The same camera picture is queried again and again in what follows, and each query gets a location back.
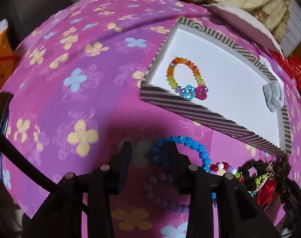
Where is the red shiny bow clip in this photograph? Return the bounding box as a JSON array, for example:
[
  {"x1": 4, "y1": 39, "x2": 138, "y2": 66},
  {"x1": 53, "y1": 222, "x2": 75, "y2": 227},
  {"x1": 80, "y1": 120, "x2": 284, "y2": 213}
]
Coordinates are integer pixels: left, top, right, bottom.
[{"x1": 256, "y1": 179, "x2": 277, "y2": 210}]

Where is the purple bead bracelet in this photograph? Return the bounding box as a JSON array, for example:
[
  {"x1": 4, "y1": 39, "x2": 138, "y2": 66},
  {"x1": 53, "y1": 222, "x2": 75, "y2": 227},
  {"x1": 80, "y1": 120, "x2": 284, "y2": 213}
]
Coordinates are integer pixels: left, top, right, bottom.
[{"x1": 143, "y1": 173, "x2": 191, "y2": 213}]

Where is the grey fluffy scrunchie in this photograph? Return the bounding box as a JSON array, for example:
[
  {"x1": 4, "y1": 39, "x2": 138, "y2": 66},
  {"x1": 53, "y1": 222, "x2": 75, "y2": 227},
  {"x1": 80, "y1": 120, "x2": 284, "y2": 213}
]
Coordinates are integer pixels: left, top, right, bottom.
[{"x1": 262, "y1": 81, "x2": 285, "y2": 113}]

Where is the striped cardboard tray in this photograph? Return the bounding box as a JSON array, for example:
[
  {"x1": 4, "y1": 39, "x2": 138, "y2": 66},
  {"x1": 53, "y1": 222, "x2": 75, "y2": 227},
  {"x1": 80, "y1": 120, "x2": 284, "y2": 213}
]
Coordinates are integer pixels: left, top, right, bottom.
[{"x1": 140, "y1": 17, "x2": 291, "y2": 157}]

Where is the black scrunchie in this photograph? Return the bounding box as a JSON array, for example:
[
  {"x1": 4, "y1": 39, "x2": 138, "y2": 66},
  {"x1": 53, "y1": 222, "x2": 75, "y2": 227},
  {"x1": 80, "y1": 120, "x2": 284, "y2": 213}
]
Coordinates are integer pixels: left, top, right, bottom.
[{"x1": 238, "y1": 159, "x2": 266, "y2": 192}]

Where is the white pink pillow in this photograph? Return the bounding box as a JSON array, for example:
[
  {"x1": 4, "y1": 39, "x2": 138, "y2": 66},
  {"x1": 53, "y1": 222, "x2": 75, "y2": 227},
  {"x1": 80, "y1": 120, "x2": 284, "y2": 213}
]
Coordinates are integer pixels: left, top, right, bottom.
[{"x1": 205, "y1": 3, "x2": 283, "y2": 54}]

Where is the rainbow bead bracelet with charms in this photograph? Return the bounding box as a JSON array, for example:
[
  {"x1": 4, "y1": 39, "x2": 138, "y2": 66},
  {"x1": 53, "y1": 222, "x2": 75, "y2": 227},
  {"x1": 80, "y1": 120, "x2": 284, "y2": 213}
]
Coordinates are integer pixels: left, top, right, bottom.
[{"x1": 166, "y1": 56, "x2": 209, "y2": 102}]

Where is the red shopping bag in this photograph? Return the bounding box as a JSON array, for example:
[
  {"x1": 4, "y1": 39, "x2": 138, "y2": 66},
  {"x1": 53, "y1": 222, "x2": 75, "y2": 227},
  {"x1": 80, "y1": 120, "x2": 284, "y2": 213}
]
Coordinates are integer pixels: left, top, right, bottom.
[{"x1": 269, "y1": 50, "x2": 301, "y2": 91}]

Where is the leopard print bow scrunchie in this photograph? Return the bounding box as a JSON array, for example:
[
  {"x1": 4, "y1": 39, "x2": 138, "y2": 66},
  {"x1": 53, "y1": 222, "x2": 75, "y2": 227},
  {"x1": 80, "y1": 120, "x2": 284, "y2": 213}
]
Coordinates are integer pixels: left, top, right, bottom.
[{"x1": 270, "y1": 156, "x2": 291, "y2": 182}]

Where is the green flower bead bracelet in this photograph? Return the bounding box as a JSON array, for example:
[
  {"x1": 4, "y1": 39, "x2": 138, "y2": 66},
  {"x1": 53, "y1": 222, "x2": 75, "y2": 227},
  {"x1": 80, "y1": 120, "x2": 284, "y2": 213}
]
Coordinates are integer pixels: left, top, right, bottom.
[{"x1": 248, "y1": 173, "x2": 268, "y2": 196}]

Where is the pink floral bedsheet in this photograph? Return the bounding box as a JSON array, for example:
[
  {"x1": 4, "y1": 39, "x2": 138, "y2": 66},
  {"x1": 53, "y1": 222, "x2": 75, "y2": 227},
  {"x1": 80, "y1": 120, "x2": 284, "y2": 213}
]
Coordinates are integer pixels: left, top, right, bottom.
[{"x1": 3, "y1": 0, "x2": 301, "y2": 237}]

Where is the blue bead bracelet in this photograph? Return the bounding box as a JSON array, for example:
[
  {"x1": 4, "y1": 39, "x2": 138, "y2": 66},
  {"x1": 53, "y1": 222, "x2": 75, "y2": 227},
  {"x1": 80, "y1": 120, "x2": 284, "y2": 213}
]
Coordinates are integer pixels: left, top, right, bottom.
[{"x1": 149, "y1": 135, "x2": 212, "y2": 174}]

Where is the orange plastic basket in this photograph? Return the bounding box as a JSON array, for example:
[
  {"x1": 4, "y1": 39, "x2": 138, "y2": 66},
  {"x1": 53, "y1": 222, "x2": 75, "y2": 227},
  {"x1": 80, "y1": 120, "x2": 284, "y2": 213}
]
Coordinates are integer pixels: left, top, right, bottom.
[{"x1": 0, "y1": 19, "x2": 18, "y2": 91}]

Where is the multicolour bead bracelet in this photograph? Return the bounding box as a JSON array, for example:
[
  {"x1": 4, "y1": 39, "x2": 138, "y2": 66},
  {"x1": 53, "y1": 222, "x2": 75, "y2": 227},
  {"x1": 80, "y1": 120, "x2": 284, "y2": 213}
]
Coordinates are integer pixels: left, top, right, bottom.
[{"x1": 206, "y1": 162, "x2": 244, "y2": 201}]

